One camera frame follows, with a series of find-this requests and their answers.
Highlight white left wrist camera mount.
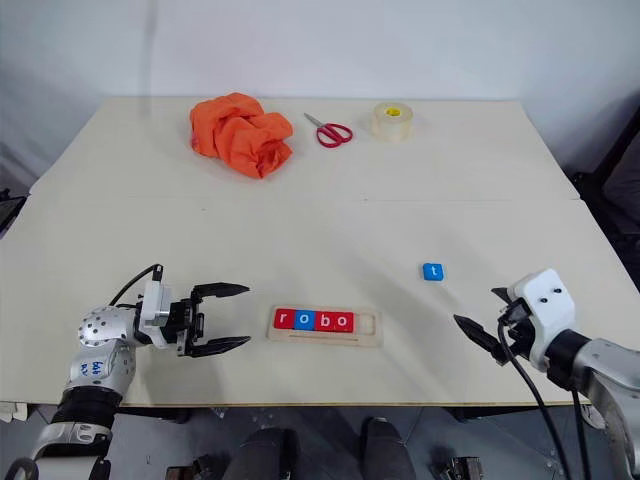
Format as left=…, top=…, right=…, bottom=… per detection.
left=137, top=279, right=174, bottom=350

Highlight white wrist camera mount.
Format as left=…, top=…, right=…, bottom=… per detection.
left=137, top=279, right=174, bottom=350
left=508, top=268, right=581, bottom=374

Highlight red handled scissors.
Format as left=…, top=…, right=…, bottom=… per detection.
left=303, top=112, right=355, bottom=150

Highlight dark rounded shape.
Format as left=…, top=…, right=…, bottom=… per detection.
left=237, top=427, right=300, bottom=480
left=360, top=416, right=416, bottom=480

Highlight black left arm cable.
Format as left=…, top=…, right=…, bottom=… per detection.
left=108, top=263, right=165, bottom=307

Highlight wooden letter tray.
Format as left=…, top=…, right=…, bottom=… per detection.
left=264, top=305, right=385, bottom=350

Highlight crumpled orange cloth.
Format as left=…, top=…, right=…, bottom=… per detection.
left=188, top=91, right=295, bottom=180

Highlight black table support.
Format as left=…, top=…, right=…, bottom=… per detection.
left=444, top=407, right=511, bottom=420

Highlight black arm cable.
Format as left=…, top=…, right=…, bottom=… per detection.
left=108, top=263, right=165, bottom=307
left=496, top=319, right=596, bottom=480

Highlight black bulky equipment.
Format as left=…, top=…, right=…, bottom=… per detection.
left=572, top=92, right=640, bottom=301

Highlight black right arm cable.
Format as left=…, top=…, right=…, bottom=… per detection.
left=496, top=319, right=596, bottom=480

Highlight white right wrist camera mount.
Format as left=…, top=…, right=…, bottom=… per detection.
left=508, top=268, right=581, bottom=374

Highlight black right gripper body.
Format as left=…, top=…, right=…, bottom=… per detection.
left=496, top=298, right=539, bottom=359

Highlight white clamp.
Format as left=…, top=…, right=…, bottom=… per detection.
left=0, top=399, right=29, bottom=422

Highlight clear packing tape roll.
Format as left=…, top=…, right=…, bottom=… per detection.
left=368, top=101, right=416, bottom=144

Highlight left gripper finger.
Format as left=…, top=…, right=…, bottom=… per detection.
left=192, top=281, right=251, bottom=304
left=186, top=335, right=252, bottom=359

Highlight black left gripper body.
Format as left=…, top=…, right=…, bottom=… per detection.
left=168, top=298, right=207, bottom=357

